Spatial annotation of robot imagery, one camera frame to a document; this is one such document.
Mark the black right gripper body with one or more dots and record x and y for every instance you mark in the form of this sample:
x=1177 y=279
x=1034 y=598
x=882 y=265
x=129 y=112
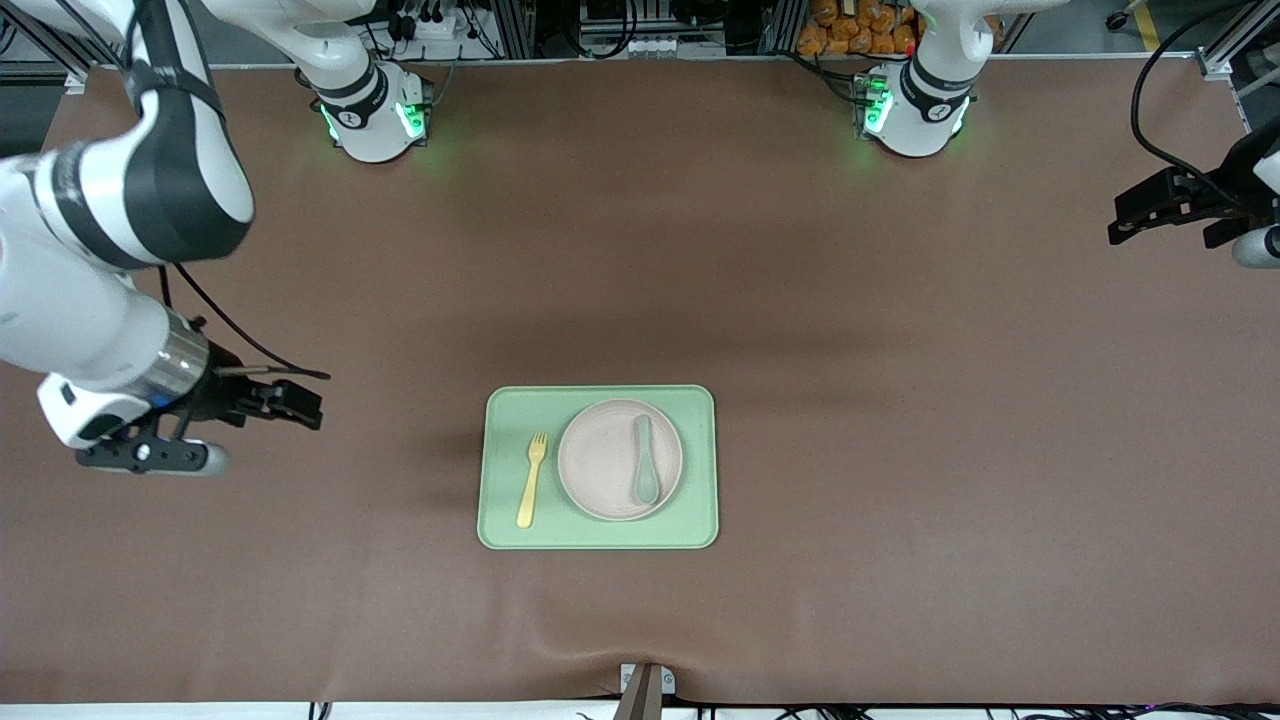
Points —
x=222 y=392

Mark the light green plastic spoon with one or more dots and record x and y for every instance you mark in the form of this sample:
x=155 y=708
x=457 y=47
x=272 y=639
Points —
x=646 y=485

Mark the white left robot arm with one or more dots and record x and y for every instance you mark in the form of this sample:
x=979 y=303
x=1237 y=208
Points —
x=915 y=125

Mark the orange snack packages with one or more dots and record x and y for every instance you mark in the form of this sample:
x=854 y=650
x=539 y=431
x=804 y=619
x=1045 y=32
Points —
x=850 y=30

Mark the white round speckled plate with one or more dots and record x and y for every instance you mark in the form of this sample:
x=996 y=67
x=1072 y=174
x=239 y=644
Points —
x=600 y=460

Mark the aluminium equipment rack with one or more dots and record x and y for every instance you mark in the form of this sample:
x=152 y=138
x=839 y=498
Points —
x=515 y=25

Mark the white power strip with plugs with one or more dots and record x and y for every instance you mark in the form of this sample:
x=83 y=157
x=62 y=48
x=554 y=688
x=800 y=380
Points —
x=425 y=25

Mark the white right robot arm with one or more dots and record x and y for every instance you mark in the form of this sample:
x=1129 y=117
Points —
x=60 y=320

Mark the brown table cloth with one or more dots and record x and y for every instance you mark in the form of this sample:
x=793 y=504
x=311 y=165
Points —
x=900 y=450

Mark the yellow plastic fork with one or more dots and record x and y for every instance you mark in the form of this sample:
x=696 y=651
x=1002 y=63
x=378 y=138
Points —
x=529 y=490

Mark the grey metal camera bracket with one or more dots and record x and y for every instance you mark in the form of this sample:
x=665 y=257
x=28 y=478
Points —
x=645 y=700

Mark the light green rectangular tray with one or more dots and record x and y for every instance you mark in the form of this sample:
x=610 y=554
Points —
x=600 y=535

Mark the aluminium frame profile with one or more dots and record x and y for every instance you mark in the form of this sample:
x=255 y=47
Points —
x=1215 y=62
x=78 y=80

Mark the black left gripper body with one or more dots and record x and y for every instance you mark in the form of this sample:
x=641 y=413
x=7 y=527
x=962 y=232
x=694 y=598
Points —
x=1232 y=186

